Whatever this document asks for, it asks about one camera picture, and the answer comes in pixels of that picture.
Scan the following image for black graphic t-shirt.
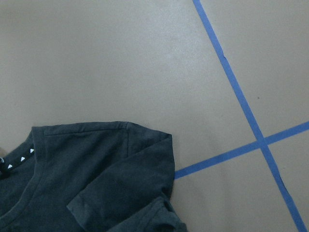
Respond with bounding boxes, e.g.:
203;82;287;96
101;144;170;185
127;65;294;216
0;122;187;232

